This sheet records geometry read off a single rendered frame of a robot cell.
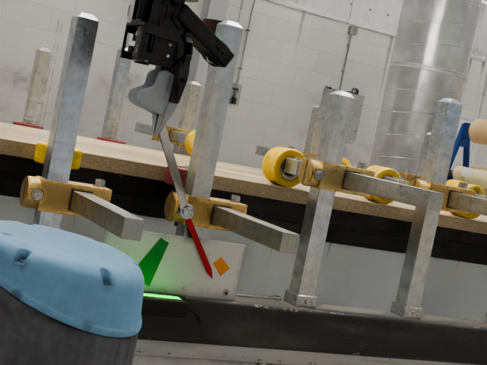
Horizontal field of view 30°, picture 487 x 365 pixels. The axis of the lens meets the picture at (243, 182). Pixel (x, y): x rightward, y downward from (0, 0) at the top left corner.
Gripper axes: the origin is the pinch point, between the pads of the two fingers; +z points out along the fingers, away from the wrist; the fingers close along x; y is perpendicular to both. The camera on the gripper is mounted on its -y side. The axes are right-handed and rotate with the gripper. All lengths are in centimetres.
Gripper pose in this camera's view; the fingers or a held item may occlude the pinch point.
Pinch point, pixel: (162, 125)
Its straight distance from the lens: 134.5
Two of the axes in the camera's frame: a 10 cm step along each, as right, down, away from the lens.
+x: 4.7, 1.4, -8.7
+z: -2.0, 9.8, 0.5
